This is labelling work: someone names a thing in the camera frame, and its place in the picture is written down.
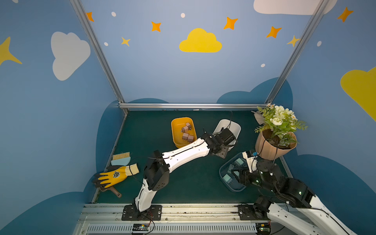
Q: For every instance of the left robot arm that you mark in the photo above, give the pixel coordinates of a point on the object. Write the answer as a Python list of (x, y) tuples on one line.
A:
[(161, 165)]

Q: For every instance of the clear blue storage box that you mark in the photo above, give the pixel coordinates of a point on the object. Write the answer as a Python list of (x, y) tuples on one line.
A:
[(235, 186)]

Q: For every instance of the pink plug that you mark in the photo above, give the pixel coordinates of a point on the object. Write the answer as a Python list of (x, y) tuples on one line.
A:
[(185, 136), (189, 126), (190, 138), (184, 129)]

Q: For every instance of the potted artificial plant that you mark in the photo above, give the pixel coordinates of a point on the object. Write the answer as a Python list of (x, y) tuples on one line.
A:
[(276, 135)]

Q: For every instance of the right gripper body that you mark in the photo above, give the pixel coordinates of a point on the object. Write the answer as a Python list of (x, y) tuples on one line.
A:
[(239, 177)]

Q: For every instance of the aluminium frame rail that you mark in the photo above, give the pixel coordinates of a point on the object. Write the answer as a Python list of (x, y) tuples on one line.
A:
[(191, 105)]

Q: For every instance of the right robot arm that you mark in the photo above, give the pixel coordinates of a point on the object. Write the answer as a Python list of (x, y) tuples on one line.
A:
[(296, 207)]

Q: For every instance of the blue plug pile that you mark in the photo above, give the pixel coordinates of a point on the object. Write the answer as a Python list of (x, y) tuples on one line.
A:
[(230, 169), (227, 179)]

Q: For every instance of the wooden handle tool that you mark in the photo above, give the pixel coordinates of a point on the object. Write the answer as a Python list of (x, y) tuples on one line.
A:
[(111, 189)]

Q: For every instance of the yellow storage box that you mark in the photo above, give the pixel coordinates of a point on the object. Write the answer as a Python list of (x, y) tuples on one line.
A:
[(176, 126)]

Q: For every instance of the brush with blue handle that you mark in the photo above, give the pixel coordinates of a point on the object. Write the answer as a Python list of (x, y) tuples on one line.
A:
[(122, 159)]

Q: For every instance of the yellow work glove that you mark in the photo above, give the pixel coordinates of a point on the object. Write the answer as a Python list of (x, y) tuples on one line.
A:
[(114, 175)]

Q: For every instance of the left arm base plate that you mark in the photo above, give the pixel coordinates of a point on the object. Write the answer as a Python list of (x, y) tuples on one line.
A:
[(131, 213)]

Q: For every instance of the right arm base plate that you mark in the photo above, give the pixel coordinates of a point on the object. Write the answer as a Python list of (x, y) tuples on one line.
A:
[(252, 212)]

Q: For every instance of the white storage box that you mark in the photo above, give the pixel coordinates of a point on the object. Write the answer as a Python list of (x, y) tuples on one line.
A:
[(234, 127)]

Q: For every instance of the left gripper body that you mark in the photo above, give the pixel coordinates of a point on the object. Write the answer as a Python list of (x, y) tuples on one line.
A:
[(221, 145)]

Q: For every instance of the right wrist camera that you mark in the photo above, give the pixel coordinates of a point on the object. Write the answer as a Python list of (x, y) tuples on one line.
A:
[(251, 158)]

